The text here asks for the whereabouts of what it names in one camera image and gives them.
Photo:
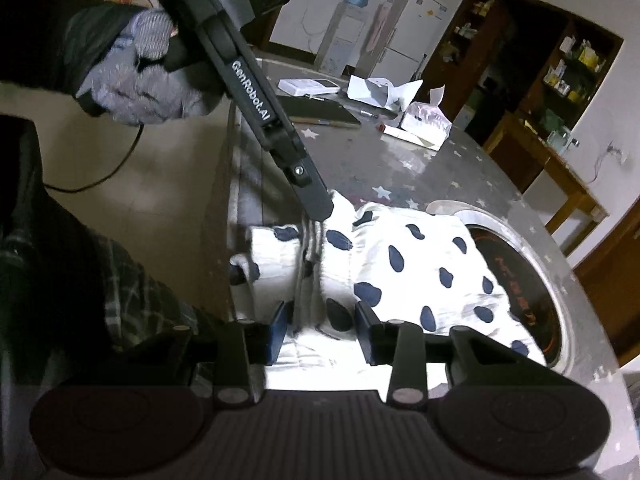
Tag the small white paper slip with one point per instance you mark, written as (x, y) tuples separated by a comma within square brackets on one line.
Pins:
[(436, 95)]

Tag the person's left forearm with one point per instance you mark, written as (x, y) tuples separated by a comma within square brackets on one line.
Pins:
[(50, 45)]

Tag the person's left hand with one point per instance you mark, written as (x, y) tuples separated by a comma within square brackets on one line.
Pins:
[(135, 92)]

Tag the built-in round induction cooker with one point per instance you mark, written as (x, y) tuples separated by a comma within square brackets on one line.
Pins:
[(520, 285)]

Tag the tissue packet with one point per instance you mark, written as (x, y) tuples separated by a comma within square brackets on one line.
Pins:
[(425, 122)]

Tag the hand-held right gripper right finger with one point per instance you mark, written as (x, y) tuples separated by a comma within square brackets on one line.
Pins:
[(364, 334)]

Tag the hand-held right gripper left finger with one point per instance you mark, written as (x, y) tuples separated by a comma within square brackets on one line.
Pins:
[(280, 334)]

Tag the white refrigerator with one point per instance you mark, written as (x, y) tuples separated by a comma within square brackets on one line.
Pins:
[(410, 30)]

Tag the white tube with red cap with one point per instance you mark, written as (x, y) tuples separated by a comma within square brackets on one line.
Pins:
[(410, 136)]

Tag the flat white box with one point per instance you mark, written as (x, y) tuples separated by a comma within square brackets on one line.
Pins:
[(307, 86)]

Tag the clear jar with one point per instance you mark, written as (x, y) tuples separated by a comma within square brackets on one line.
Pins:
[(562, 141)]

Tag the black notebook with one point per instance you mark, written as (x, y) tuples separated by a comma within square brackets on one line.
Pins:
[(320, 110)]

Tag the crumpled white paper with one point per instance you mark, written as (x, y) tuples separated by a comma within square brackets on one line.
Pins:
[(380, 91)]

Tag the white dark-spotted garment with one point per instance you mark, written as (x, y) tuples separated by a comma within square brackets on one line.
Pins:
[(425, 280)]

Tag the wooden side table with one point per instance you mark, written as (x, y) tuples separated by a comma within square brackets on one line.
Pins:
[(550, 165)]

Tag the water dispenser with blue bottle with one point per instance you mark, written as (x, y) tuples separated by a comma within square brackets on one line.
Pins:
[(345, 30)]

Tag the brown wooden door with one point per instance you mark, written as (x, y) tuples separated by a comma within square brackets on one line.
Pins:
[(615, 280)]

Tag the pen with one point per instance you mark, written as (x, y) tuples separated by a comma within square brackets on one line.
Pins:
[(372, 112)]

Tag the dark wooden shelf cabinet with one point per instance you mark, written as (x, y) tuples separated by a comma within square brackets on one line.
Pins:
[(505, 60)]

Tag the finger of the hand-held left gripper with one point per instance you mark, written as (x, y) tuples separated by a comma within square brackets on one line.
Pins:
[(312, 190)]

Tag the person's plaid clothing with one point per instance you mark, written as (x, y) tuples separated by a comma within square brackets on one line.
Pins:
[(75, 270)]

